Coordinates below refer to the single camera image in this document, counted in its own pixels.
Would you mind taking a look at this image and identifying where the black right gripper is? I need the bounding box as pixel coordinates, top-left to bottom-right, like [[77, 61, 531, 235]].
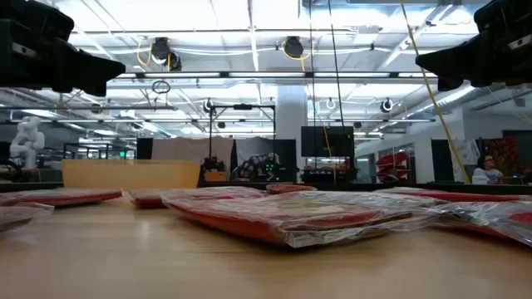
[[415, 0, 532, 91]]

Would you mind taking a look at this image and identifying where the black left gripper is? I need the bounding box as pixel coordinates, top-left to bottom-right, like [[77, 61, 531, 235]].
[[0, 0, 126, 97]]

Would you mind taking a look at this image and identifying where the red popcorn bag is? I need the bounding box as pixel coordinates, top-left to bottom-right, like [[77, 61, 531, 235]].
[[265, 184, 318, 195], [0, 188, 125, 208], [430, 201, 532, 248], [160, 190, 416, 249], [290, 191, 448, 233], [376, 186, 532, 204], [127, 185, 269, 210]]

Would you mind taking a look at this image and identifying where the white humanoid robot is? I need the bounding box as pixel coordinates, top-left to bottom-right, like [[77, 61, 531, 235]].
[[8, 115, 46, 170]]

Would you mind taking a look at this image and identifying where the person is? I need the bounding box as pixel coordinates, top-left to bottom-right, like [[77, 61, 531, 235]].
[[471, 155, 505, 185]]

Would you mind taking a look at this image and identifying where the red curved structure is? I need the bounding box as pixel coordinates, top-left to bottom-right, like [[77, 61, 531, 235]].
[[376, 151, 411, 180]]

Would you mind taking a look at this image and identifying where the grey curtain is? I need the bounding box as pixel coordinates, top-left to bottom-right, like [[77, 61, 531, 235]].
[[151, 136, 234, 171]]

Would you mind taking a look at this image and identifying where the black monitor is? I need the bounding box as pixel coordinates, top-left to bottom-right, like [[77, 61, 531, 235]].
[[300, 125, 356, 159]]

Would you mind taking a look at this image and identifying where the long ceiling light bar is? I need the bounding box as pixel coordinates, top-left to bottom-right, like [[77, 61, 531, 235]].
[[106, 71, 438, 81]]

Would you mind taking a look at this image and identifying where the dark robot with green lights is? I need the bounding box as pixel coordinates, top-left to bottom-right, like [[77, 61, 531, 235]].
[[230, 152, 282, 183]]

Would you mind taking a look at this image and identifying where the yellow cable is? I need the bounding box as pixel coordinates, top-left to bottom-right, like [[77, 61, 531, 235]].
[[398, 0, 473, 184]]

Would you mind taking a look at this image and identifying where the thin black hanging cable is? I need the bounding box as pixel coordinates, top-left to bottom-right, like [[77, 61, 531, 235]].
[[308, 0, 316, 128]]

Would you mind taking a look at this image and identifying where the black rig frame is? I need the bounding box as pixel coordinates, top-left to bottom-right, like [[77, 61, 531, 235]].
[[207, 103, 278, 184]]

